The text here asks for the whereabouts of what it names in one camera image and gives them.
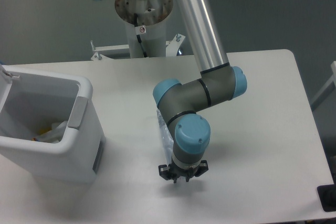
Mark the white frame at right edge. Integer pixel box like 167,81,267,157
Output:
310,61,335,111

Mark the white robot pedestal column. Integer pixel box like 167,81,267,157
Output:
115,0,173,58

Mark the white trash can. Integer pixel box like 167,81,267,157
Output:
1,66,106,183

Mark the crushed clear plastic bottle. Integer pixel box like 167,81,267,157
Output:
156,109,174,165

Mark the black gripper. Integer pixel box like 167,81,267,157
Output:
158,160,209,184

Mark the white pedestal base frame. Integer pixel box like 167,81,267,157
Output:
90,34,186,61

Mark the clear plastic wrapper bag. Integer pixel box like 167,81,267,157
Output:
32,121,68,144

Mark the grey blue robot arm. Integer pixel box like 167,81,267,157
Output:
114,0,247,181

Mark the black pedestal cable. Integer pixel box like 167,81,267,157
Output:
133,12,149,58

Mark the yellow trash in can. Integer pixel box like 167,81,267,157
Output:
38,127,52,135

